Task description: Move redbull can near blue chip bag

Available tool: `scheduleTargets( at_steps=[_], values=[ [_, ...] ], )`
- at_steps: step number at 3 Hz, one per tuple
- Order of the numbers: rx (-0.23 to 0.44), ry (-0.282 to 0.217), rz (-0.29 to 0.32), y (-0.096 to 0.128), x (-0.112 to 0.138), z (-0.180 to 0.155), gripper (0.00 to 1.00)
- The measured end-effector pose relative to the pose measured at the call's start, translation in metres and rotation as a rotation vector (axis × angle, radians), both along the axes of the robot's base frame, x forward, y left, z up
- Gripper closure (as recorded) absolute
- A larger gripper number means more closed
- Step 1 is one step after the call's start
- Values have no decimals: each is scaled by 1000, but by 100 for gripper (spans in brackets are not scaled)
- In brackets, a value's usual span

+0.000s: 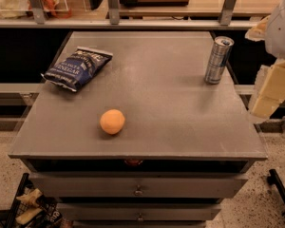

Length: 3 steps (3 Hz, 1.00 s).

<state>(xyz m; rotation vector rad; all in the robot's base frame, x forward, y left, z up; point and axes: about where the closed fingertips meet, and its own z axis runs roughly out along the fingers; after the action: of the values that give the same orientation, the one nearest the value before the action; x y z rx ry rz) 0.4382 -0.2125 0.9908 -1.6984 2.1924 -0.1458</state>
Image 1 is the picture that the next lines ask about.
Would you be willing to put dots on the silver redbull can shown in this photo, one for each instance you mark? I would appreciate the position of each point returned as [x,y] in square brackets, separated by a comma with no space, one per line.
[219,56]

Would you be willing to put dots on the drawer knob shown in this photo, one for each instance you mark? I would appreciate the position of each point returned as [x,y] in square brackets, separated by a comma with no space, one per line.
[140,218]
[138,192]

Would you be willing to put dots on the orange fruit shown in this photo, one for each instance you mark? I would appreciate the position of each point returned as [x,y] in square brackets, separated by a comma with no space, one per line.
[112,121]

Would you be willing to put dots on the upper drawer knob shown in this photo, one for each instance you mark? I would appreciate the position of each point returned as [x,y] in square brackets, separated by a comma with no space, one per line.
[138,192]

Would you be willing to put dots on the metal shelf rack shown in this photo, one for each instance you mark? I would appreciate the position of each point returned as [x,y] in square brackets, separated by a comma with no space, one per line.
[198,14]

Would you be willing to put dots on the black metal stand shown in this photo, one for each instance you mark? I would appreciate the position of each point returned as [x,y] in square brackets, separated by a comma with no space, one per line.
[274,179]

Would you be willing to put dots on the lower drawer knob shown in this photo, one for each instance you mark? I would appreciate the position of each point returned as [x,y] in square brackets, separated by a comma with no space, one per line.
[140,218]

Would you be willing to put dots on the black wire basket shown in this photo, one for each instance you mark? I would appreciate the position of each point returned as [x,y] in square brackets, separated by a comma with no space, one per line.
[32,209]

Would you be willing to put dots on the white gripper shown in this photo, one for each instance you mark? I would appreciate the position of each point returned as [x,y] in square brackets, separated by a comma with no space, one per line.
[281,32]

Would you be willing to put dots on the grey drawer cabinet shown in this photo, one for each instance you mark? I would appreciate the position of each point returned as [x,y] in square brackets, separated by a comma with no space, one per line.
[186,143]

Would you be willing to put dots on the blue chip bag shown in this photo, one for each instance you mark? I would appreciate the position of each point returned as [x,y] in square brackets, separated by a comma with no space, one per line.
[78,69]

